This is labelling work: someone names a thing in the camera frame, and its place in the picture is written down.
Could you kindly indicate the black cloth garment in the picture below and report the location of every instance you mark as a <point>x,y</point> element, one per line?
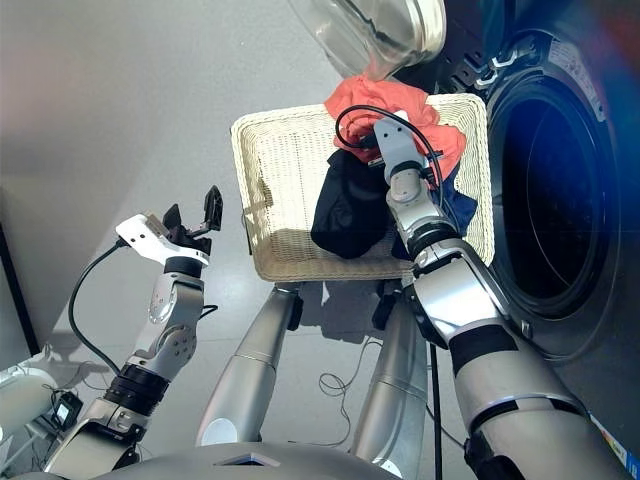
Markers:
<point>345,215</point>

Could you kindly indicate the orange cloth garment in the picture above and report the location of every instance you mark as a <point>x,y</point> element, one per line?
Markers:
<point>380,97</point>

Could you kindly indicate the navy blue cloth garment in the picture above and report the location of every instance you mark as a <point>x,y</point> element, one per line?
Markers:
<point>462,207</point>

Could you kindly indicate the pale woven laundry basket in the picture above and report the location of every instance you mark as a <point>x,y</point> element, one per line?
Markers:
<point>290,160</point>

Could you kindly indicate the round washing machine door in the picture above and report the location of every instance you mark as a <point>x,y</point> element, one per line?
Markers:
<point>380,30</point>

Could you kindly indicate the grey washing machine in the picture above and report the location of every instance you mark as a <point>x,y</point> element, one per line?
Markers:
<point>615,250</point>

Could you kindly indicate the silver robot leg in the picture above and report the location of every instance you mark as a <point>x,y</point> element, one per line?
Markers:
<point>245,380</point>
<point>395,390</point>

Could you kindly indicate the small black box device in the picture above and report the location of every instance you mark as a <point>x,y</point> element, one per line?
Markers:
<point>65,411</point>

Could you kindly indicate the grey robot torso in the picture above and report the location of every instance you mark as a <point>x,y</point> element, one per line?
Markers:
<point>250,467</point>

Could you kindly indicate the white cylindrical device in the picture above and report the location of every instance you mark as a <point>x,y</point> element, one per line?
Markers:
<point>20,400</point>

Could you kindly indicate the metal door hinge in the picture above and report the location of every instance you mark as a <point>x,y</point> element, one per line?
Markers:
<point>500,67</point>

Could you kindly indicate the blue energy label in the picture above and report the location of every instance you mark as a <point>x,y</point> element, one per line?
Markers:
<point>612,445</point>

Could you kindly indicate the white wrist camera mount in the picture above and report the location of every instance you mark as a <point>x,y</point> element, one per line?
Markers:
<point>150,245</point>
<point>397,140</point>

